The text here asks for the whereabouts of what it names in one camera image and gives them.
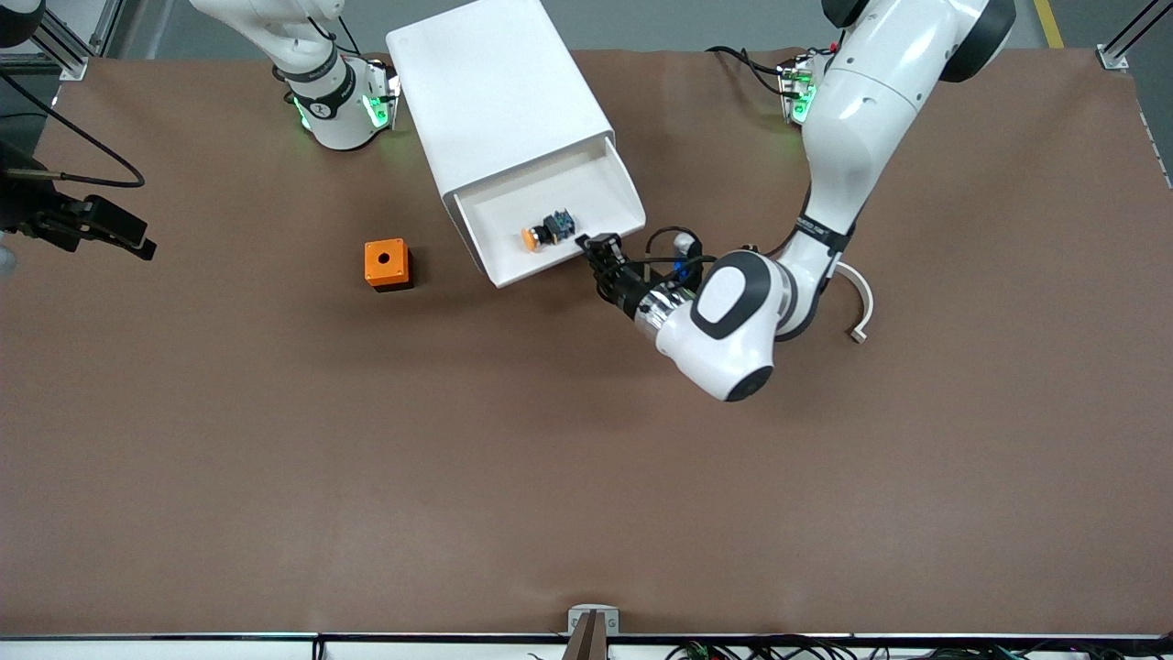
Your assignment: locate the white table edge rail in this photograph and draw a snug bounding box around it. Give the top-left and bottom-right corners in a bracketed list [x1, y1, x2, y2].
[0, 631, 1173, 660]

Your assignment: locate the grey mount bracket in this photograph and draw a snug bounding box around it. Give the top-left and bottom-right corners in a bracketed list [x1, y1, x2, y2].
[567, 604, 620, 636]

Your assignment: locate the white half-ring clamp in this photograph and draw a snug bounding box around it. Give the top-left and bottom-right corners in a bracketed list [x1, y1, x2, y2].
[837, 262, 875, 345]

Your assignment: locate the orange push button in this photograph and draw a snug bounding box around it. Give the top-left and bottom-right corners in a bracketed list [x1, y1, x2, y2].
[521, 209, 576, 253]

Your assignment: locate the black cable bundle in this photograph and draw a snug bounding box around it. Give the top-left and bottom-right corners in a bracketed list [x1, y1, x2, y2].
[660, 637, 1173, 660]

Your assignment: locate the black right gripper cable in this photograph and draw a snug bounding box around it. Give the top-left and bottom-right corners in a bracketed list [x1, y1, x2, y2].
[0, 69, 147, 190]

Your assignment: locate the green lit control box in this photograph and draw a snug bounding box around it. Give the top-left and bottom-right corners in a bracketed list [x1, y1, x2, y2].
[365, 58, 401, 129]
[778, 53, 821, 125]

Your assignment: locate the tan slanted bar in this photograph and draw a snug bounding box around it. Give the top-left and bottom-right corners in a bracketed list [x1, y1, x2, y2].
[561, 610, 610, 660]

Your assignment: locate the orange box with hole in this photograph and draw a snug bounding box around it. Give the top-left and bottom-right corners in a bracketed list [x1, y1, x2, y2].
[364, 238, 414, 292]

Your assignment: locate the white plastic drawer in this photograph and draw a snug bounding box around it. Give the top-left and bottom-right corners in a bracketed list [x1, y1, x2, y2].
[454, 136, 648, 290]

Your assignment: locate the brown table mat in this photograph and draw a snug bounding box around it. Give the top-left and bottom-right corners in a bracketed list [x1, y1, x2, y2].
[0, 46, 1173, 638]

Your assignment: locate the aluminium frame profile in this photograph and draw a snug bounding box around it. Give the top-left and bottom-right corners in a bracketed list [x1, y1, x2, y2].
[1098, 0, 1173, 72]
[32, 0, 126, 82]

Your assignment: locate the white drawer cabinet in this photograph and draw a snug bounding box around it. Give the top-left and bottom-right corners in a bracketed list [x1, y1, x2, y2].
[385, 0, 617, 221]

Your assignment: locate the black base cable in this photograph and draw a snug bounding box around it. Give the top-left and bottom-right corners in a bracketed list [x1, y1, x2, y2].
[706, 46, 791, 97]

